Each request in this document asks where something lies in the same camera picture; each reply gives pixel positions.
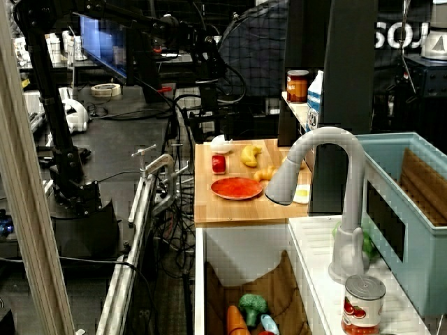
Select white toy sink unit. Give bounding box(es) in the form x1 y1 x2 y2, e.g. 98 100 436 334
194 214 434 335

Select computer monitor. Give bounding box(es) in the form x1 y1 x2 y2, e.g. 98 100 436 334
79 13 129 80

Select brown beans can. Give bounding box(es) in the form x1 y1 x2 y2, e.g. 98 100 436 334
286 69 310 104

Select wooden board in bin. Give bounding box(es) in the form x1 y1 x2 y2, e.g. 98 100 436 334
399 147 447 226

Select aluminium rail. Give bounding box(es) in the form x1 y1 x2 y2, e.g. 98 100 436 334
96 174 158 335

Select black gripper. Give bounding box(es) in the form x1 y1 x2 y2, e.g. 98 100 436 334
194 36 228 114

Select white grey appliance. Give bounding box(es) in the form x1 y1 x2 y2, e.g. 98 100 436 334
420 0 447 62

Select orange toy croissant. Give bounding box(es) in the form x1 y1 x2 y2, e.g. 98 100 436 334
253 166 279 183

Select masking tape roll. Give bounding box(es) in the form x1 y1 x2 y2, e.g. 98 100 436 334
90 83 122 98

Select red toy sushi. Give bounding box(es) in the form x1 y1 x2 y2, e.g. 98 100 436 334
212 154 227 175

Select blue white milk carton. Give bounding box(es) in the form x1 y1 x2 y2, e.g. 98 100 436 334
306 70 325 133

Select white bottle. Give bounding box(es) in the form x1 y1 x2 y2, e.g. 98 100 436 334
47 33 64 64

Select black shelf cabinet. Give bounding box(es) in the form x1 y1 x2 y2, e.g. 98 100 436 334
277 0 380 216

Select black softbox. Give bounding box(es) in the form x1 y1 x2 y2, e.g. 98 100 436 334
218 0 291 97

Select light blue toy item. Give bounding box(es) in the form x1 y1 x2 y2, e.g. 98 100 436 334
260 313 280 335

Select wooden board in sink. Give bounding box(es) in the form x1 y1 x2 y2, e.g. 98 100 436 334
205 249 312 335

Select red plate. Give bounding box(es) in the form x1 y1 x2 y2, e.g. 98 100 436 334
210 177 264 201

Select orange toy carrot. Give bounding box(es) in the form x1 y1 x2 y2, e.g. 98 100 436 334
226 305 251 335

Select metal C-clamp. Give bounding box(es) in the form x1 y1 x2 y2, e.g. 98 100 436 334
131 144 195 217

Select white plastic device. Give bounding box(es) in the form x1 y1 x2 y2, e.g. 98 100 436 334
57 87 90 134

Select black cable bundle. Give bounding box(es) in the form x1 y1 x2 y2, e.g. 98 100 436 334
153 94 197 280

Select grey toy faucet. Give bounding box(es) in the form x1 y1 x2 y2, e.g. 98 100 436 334
264 126 371 284

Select light blue plastic bin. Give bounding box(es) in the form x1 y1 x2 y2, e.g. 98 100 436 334
356 131 447 318

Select toy fried egg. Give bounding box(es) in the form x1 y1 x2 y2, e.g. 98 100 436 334
292 184 311 205

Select green toy vegetable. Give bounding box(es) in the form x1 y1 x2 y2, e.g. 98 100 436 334
331 223 380 260

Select wooden post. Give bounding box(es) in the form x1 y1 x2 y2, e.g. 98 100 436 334
0 0 76 335

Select green toy broccoli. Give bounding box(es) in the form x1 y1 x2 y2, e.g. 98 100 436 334
238 293 270 328

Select tomato soup can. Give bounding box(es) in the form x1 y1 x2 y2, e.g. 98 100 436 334
341 274 387 335

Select yellow toy banana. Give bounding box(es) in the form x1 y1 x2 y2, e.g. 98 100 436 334
240 144 263 168

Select white toy egg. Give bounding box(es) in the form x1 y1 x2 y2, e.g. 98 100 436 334
210 134 234 155

